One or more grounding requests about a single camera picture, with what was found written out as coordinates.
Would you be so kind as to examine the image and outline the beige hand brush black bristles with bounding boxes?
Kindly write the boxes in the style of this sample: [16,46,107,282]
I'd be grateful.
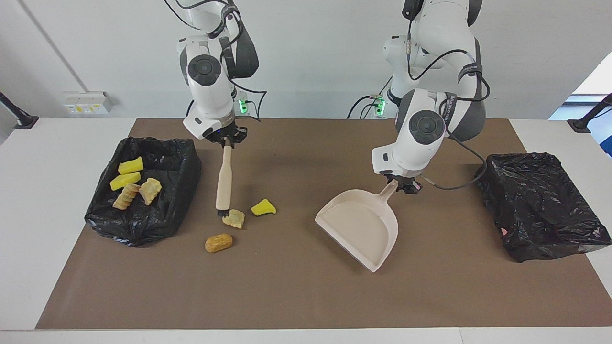
[215,140,234,218]

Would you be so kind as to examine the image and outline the beige plastic dustpan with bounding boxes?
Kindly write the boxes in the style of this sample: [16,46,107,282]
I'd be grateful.
[315,179,399,273]

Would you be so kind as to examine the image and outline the curved yellow sponge piece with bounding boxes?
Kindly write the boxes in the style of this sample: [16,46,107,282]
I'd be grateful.
[251,198,277,217]

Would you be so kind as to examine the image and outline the round beige foam scrap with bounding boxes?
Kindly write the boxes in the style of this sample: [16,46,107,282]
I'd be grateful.
[221,209,246,229]

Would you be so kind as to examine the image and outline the pale beige foam scrap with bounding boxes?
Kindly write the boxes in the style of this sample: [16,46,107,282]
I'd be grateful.
[139,177,163,206]

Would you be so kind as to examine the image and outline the notched yellow sponge piece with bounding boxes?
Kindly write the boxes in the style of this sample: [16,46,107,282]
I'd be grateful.
[118,156,144,175]

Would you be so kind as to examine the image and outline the brown bread-like lump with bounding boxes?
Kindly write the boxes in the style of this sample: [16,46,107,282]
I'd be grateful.
[205,233,234,254]

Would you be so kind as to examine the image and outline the rounded yellow sponge piece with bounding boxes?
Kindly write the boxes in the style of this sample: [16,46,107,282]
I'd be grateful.
[109,172,142,191]

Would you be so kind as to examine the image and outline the beige brown-edged foam scrap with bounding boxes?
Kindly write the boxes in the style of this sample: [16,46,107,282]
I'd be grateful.
[112,183,141,211]

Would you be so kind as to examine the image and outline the black bag lined bin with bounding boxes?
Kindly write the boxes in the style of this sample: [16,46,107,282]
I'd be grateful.
[84,137,203,248]

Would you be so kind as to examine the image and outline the black bag bin pink sticker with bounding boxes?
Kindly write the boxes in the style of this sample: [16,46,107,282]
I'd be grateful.
[474,152,612,263]

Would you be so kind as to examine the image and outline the brown table mat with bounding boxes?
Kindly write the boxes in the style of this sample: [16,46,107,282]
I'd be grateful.
[35,118,612,330]

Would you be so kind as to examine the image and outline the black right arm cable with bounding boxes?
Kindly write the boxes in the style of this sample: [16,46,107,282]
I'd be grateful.
[163,0,267,122]

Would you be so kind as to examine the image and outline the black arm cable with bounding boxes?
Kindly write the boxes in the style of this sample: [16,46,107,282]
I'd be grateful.
[404,0,491,191]
[163,0,267,122]

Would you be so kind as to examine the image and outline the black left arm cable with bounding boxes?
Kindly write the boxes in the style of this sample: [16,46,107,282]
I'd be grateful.
[404,0,491,191]

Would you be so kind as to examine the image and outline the black base power cable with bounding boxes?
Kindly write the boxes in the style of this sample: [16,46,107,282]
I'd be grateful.
[348,95,385,119]

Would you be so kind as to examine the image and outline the white wall outlet box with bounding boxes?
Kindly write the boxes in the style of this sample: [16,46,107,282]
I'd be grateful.
[64,91,115,115]

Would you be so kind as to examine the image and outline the black camera stand clamp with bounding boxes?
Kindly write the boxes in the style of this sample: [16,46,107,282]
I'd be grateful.
[0,92,40,130]
[568,93,612,134]

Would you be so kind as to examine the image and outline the white wall cable conduit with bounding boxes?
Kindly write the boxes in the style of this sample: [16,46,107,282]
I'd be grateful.
[18,0,82,94]

